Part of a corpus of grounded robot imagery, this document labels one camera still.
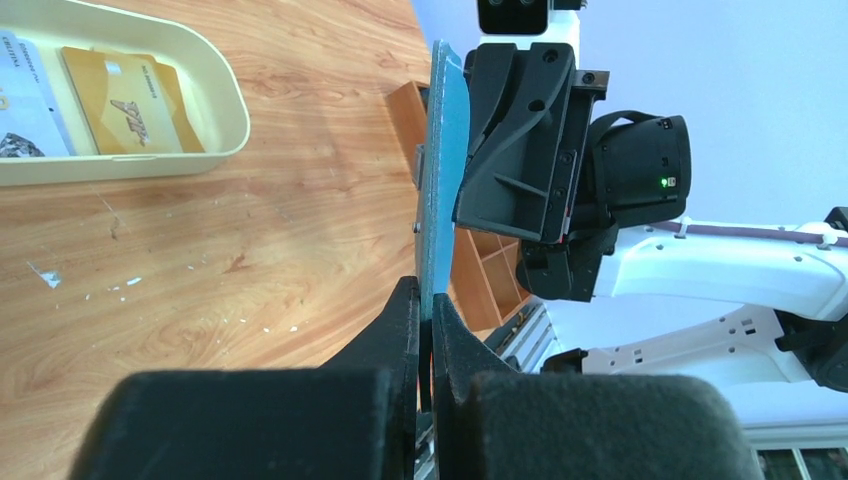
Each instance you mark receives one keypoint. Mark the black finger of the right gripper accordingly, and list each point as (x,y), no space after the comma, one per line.
(530,115)

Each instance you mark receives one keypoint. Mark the blue card holder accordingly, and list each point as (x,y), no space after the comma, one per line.
(441,171)

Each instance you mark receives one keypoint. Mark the beige oval tray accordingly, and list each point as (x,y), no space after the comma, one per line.
(214,102)

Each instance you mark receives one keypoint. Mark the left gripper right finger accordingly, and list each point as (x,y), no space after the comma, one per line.
(492,422)

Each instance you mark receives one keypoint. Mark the card in tray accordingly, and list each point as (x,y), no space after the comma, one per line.
(32,125)

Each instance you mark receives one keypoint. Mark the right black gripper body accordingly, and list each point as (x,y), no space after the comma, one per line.
(636,170)

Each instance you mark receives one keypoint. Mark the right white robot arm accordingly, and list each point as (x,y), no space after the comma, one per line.
(788,286)

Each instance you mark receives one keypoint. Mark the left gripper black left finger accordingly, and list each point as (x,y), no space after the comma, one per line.
(354,417)

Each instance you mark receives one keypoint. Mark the wooden compartment organizer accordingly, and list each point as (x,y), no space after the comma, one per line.
(482,277)

